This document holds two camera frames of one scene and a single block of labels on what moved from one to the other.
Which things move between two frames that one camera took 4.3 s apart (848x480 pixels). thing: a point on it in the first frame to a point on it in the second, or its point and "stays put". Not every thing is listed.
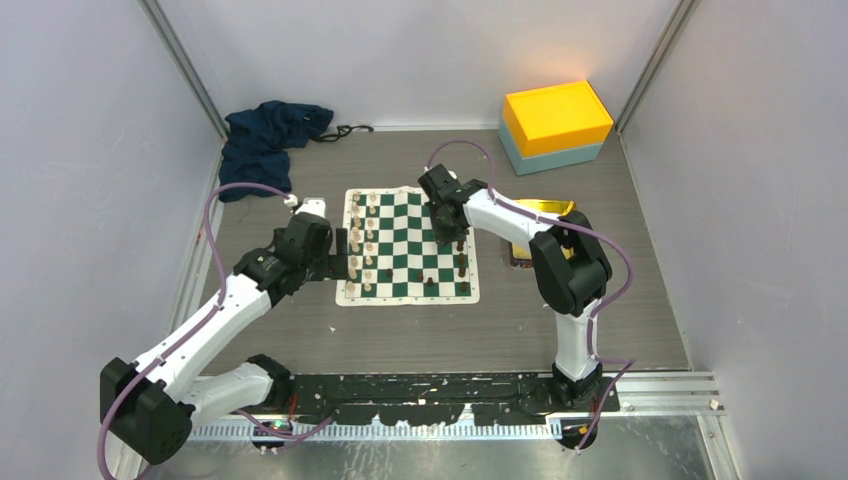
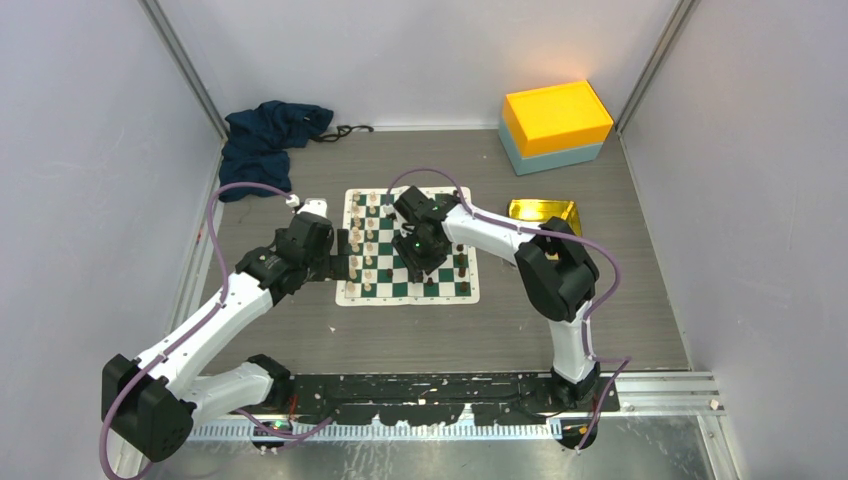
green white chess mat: x=393 y=256 stays put
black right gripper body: x=445 y=233 to x=417 y=253
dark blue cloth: x=257 y=144 stays put
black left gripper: x=333 y=266 stays put
